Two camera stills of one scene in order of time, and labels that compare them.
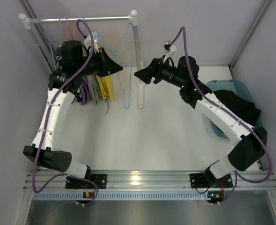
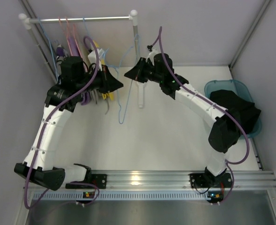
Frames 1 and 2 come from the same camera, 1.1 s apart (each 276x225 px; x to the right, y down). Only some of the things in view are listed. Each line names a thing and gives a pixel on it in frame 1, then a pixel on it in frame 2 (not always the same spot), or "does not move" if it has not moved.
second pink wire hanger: [68, 29] does not move
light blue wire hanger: [115, 54] -> [116, 68]
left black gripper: [104, 64] -> [105, 78]
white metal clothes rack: [133, 17] does not move
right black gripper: [155, 71] -> [140, 71]
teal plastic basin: [235, 87] does not move
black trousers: [245, 108] does not move
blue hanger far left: [49, 41] does not move
